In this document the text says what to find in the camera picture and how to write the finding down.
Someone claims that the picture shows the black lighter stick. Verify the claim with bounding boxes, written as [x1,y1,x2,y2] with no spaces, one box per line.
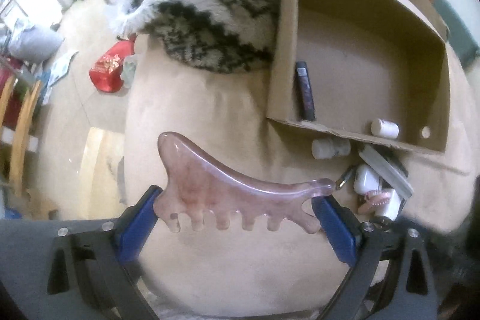
[295,61,316,122]

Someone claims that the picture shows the wooden chair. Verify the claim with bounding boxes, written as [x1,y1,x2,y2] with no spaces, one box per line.
[8,80,41,197]

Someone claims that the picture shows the white pill bottle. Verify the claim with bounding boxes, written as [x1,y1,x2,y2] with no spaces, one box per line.
[312,137,352,160]

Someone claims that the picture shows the black gold battery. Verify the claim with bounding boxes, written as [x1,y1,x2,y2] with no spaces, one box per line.
[335,165,357,190]

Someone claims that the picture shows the grey white sack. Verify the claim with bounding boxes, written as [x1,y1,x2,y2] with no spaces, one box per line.
[8,26,64,64]

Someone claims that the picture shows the red bag on floor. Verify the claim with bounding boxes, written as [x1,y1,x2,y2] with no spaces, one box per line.
[89,40,135,93]

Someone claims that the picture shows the furry patterned blanket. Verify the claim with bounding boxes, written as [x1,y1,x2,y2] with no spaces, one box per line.
[110,0,281,74]

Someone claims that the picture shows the cardboard box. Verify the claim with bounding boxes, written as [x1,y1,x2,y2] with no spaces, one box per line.
[267,0,450,154]

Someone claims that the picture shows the pink gua sha comb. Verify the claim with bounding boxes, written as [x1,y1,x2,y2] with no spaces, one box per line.
[153,132,336,234]

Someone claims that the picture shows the white remote control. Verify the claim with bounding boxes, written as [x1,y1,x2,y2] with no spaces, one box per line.
[359,145,414,200]

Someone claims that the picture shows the white charger block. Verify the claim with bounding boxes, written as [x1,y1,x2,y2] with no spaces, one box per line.
[374,188,403,222]

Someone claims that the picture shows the teal cushion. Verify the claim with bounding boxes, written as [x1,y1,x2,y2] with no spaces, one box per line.
[429,0,479,70]

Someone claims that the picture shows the pink hair clip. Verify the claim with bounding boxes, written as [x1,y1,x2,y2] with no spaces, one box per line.
[357,191,391,214]

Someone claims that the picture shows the white earbuds case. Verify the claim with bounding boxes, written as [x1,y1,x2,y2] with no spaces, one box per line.
[353,164,382,196]

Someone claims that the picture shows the small white bottle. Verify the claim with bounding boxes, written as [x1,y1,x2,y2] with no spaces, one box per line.
[370,118,400,140]

